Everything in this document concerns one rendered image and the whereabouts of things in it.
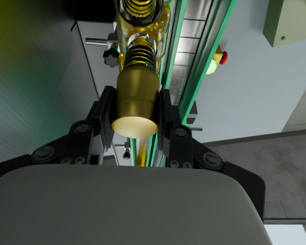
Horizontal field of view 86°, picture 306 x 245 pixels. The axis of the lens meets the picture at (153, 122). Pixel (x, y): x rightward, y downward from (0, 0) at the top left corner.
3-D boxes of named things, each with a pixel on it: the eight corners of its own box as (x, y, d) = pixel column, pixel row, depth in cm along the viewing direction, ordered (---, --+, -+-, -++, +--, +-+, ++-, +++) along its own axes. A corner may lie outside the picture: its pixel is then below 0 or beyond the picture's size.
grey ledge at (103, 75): (86, 1, 40) (73, 24, 34) (122, 4, 41) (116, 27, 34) (120, 154, 119) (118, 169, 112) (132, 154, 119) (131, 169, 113)
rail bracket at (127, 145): (116, 127, 71) (111, 156, 63) (132, 127, 71) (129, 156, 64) (117, 131, 74) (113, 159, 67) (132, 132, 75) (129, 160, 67)
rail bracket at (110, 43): (93, 10, 34) (74, 47, 26) (126, 13, 34) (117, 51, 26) (96, 30, 37) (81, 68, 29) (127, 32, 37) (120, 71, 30)
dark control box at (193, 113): (178, 98, 74) (179, 113, 69) (195, 99, 74) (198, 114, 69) (175, 109, 80) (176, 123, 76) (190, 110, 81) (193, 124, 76)
